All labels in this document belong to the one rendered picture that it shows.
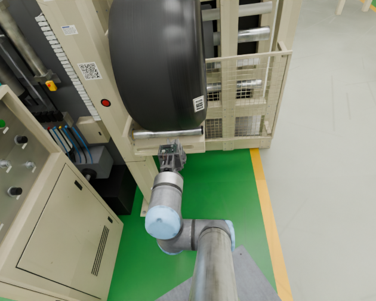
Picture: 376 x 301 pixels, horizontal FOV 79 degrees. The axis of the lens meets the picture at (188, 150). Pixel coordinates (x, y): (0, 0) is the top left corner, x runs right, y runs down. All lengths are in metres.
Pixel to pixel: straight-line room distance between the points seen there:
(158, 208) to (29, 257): 0.67
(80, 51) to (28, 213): 0.66
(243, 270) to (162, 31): 0.94
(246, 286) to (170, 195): 0.58
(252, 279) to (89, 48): 1.10
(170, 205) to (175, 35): 0.49
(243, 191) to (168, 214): 1.38
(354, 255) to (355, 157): 0.84
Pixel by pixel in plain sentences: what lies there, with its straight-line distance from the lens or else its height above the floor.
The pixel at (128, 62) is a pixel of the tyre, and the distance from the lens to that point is 0.79.
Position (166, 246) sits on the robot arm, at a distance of 0.73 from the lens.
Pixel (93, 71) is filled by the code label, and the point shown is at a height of 1.22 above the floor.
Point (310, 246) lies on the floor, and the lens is 1.84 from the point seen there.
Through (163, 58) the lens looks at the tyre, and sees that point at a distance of 0.76.
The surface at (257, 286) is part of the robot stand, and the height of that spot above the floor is 0.60.
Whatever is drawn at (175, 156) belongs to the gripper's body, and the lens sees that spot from 0.73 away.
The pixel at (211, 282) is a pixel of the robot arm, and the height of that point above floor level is 1.23.
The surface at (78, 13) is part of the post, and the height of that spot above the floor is 1.43.
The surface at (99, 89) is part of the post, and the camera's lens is 1.10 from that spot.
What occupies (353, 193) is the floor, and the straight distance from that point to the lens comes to 2.14.
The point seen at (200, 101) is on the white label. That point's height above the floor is 1.17.
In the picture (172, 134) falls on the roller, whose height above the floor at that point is 0.91.
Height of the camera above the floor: 1.66
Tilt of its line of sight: 49 degrees down
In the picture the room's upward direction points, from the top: 11 degrees counter-clockwise
